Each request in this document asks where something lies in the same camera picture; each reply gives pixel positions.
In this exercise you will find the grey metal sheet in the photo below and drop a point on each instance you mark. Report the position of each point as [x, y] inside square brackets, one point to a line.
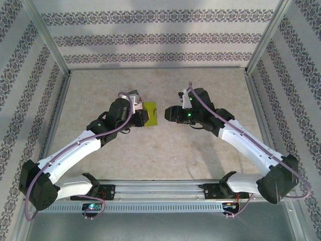
[160, 226]

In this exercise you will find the left circuit board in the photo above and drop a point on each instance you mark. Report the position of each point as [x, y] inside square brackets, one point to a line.
[91, 207]

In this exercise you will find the aluminium frame bar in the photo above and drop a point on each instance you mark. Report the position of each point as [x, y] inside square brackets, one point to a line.
[213, 67]

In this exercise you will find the aluminium side rail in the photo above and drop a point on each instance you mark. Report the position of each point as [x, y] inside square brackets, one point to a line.
[60, 100]
[255, 100]

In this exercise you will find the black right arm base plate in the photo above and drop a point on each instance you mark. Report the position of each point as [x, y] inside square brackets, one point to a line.
[210, 192]

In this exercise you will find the circuit board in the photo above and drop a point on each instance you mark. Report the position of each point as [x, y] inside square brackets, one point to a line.
[91, 207]
[229, 205]

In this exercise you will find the olive card holder clear sleeves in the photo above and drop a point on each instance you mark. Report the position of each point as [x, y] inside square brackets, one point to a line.
[151, 110]

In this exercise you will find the aluminium frame post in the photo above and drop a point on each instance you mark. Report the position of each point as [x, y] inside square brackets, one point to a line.
[267, 37]
[47, 37]

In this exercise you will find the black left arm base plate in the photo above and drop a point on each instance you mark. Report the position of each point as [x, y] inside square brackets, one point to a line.
[109, 192]

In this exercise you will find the aluminium mounting rail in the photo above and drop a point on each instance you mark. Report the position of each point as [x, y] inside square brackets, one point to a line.
[160, 188]

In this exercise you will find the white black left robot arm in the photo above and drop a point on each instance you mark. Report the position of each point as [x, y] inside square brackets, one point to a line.
[70, 153]

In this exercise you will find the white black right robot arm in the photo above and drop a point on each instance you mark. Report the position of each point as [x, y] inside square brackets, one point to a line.
[250, 148]

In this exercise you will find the right circuit board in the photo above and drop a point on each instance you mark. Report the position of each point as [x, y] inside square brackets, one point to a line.
[229, 205]

